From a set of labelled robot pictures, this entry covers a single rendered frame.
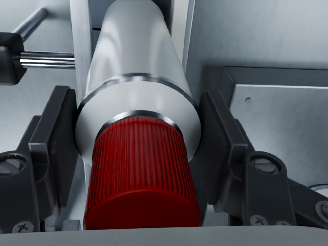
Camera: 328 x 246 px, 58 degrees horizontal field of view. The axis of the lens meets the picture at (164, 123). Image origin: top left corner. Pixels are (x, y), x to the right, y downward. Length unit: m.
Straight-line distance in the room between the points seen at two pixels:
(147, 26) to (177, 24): 0.09
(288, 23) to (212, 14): 0.09
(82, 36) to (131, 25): 0.05
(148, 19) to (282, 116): 0.24
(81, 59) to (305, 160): 0.33
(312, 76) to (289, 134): 0.07
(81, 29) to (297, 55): 0.28
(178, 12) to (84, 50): 0.09
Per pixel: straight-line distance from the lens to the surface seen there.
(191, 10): 0.30
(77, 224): 0.45
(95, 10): 0.29
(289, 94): 0.37
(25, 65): 0.23
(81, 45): 0.21
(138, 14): 0.19
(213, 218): 0.47
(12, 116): 0.42
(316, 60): 0.42
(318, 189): 0.49
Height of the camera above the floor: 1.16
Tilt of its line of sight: 56 degrees down
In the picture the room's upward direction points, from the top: 170 degrees clockwise
